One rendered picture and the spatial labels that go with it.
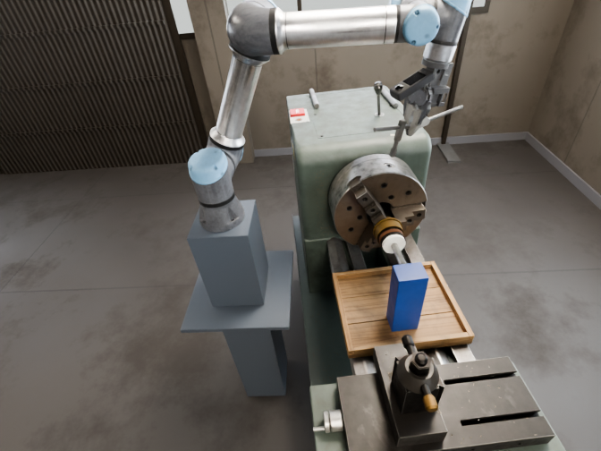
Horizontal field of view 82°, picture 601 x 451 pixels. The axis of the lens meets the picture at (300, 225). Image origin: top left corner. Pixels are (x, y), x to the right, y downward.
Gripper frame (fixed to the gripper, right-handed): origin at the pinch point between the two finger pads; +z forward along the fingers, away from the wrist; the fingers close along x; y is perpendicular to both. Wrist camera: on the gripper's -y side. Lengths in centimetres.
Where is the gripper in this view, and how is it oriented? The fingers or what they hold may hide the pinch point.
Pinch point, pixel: (408, 131)
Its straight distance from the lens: 112.5
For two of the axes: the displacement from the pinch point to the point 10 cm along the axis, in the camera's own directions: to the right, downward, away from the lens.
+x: -4.5, -5.9, 6.7
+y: 8.9, -2.1, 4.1
